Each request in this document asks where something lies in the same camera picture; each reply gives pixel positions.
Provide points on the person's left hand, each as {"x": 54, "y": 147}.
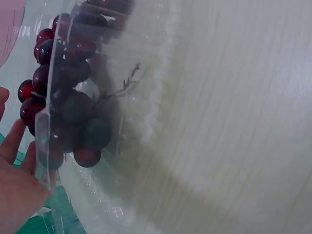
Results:
{"x": 17, "y": 190}

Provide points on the person's left fingers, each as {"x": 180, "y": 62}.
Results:
{"x": 12, "y": 142}

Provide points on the clear plastic container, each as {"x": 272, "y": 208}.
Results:
{"x": 43, "y": 136}

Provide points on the bunch of dark red grapes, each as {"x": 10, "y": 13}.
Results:
{"x": 33, "y": 111}

